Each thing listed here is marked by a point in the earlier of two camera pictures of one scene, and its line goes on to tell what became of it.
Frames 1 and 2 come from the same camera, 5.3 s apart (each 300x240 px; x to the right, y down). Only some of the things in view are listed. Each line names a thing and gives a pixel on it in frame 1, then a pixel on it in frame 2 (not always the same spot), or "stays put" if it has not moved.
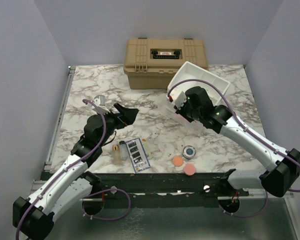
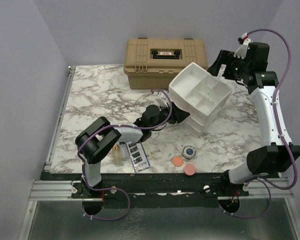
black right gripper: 181,111 to 225,57
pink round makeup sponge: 189,169 stays put
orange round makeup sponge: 177,161 stays put
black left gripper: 127,119 to 177,115
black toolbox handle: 155,56 stays put
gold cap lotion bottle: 117,154 stays put
